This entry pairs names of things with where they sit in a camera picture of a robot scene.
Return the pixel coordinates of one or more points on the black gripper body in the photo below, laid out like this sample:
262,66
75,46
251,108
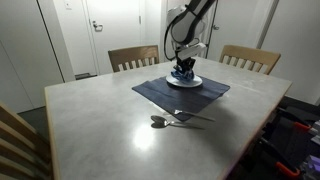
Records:
186,62

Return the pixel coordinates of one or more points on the blue cloth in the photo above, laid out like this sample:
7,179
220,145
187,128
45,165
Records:
181,77

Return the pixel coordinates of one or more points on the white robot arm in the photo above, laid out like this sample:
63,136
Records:
191,31

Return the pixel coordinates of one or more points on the white round plate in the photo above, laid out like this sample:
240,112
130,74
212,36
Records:
197,81

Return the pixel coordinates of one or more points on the dark blue placemat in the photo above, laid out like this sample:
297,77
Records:
173,96

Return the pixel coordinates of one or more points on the silver fork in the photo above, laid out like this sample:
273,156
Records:
196,115

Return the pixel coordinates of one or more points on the light wooden slat-back chair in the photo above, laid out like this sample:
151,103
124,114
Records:
16,140
250,53
133,53

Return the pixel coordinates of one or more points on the silver spoon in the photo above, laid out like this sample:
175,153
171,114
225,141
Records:
160,120

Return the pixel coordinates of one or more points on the white door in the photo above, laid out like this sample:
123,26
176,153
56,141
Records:
240,23
116,26

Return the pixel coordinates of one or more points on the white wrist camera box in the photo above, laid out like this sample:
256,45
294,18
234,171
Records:
191,50

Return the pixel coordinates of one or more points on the white light switch plate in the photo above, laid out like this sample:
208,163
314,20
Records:
68,4

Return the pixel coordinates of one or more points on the aluminium profile rail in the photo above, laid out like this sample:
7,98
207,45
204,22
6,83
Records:
313,164

